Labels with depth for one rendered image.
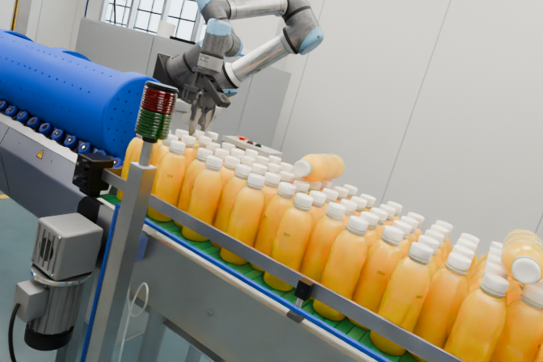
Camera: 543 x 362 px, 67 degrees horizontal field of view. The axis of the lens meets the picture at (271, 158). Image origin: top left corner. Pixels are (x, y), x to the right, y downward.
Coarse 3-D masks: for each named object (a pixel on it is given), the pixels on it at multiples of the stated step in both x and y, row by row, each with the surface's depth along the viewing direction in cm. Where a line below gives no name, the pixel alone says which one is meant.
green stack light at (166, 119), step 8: (144, 112) 75; (152, 112) 75; (144, 120) 75; (152, 120) 75; (160, 120) 76; (168, 120) 77; (136, 128) 77; (144, 128) 76; (152, 128) 76; (160, 128) 76; (168, 128) 78; (144, 136) 76; (152, 136) 76; (160, 136) 77
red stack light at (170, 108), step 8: (144, 88) 76; (144, 96) 75; (152, 96) 74; (160, 96) 75; (168, 96) 75; (176, 96) 77; (144, 104) 75; (152, 104) 75; (160, 104) 75; (168, 104) 76; (160, 112) 75; (168, 112) 76
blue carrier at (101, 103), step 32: (0, 32) 162; (0, 64) 148; (32, 64) 140; (64, 64) 135; (96, 64) 134; (0, 96) 155; (32, 96) 138; (64, 96) 128; (96, 96) 122; (128, 96) 125; (64, 128) 136; (96, 128) 122; (128, 128) 129
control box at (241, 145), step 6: (222, 138) 145; (228, 138) 144; (234, 138) 145; (234, 144) 142; (240, 144) 141; (246, 144) 140; (252, 144) 142; (258, 150) 137; (264, 150) 138; (270, 150) 141; (264, 156) 136; (276, 156) 141
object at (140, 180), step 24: (144, 168) 78; (144, 192) 80; (120, 216) 81; (144, 216) 82; (120, 240) 81; (120, 264) 81; (120, 288) 83; (96, 312) 85; (120, 312) 86; (96, 336) 85; (96, 360) 85
